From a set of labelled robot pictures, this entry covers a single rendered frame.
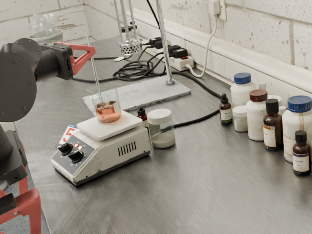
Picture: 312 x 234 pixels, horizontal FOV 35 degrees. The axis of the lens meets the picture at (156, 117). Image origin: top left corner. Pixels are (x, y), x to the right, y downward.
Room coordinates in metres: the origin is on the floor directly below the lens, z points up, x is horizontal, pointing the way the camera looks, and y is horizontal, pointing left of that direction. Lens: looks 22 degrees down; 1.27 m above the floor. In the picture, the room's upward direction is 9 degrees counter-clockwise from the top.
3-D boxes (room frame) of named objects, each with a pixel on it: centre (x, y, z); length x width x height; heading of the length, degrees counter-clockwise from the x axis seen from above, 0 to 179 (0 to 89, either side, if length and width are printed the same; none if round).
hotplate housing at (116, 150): (1.06, 0.13, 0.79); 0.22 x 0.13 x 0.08; 120
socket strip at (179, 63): (1.83, -0.07, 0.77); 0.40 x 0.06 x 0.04; 17
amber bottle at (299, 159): (0.87, -0.27, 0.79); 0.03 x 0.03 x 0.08
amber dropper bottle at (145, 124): (1.18, 0.03, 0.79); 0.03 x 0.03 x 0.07
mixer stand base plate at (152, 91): (1.46, 0.05, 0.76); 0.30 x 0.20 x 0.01; 107
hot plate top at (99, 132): (1.07, 0.11, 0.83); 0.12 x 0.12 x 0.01; 30
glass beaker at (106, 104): (1.08, 0.11, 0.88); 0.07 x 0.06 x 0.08; 92
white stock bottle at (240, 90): (1.17, -0.23, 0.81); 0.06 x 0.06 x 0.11
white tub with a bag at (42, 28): (2.04, 0.39, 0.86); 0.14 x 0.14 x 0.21
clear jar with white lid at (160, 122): (1.09, -0.01, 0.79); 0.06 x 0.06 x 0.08
